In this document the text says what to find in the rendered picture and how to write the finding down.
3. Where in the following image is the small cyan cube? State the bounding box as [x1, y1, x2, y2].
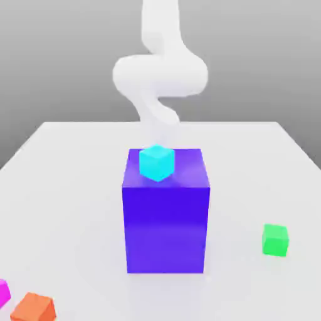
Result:
[139, 144, 176, 182]

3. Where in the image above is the small green cube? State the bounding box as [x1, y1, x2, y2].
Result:
[261, 223, 290, 258]

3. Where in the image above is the small orange cube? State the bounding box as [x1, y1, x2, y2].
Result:
[9, 292, 57, 321]

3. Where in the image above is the small magenta cube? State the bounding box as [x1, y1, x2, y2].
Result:
[0, 278, 12, 309]

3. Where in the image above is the large purple box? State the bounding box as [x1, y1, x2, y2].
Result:
[121, 148, 211, 275]

